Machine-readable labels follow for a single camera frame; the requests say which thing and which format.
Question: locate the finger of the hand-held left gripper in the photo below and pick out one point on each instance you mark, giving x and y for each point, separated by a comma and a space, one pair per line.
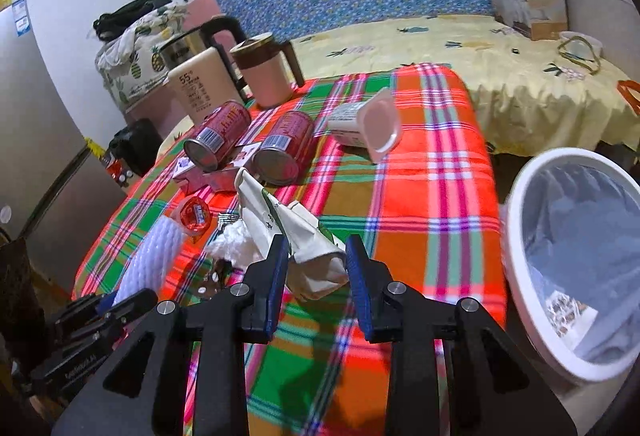
130, 311
85, 313

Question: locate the black bag beside table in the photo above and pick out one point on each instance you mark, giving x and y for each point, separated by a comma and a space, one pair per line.
137, 144

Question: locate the silver fridge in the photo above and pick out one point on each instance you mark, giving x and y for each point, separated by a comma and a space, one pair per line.
35, 126

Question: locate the red jelly cup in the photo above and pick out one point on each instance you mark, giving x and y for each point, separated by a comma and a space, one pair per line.
192, 215

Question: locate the yellow pineapple bed sheet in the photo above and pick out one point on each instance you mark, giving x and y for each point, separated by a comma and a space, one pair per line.
450, 46

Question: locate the white bowl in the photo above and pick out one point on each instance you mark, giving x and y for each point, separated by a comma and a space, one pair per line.
582, 46

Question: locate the pink box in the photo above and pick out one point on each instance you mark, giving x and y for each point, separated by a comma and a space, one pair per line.
155, 109

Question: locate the white trash bin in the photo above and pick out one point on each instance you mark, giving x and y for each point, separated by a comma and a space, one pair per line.
520, 266

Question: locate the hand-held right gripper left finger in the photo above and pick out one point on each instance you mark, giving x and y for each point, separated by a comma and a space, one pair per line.
277, 281

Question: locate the pineapple print cloth pile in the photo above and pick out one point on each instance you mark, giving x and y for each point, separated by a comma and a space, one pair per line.
135, 61

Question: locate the white yogurt cup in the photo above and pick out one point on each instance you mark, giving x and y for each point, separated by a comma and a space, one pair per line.
360, 121

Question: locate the white tissue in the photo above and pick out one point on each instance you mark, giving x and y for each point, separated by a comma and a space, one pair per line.
232, 243

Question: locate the white paper carton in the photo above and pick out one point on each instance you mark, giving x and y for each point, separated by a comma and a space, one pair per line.
300, 246

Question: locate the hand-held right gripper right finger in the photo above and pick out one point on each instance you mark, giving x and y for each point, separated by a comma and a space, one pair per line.
356, 281

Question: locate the plaid tablecloth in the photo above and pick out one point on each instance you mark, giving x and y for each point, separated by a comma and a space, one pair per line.
425, 216

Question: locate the small pink carton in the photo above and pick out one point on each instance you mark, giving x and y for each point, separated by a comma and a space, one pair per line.
225, 178
187, 174

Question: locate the pink mug brown lid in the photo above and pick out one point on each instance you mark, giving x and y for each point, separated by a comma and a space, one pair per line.
262, 76

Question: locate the printed wrapper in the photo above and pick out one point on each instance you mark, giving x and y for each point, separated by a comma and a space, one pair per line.
567, 311

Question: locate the red drink can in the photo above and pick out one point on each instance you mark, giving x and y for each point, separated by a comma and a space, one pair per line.
285, 146
220, 131

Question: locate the white foam net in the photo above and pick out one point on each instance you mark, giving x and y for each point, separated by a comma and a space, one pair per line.
150, 261

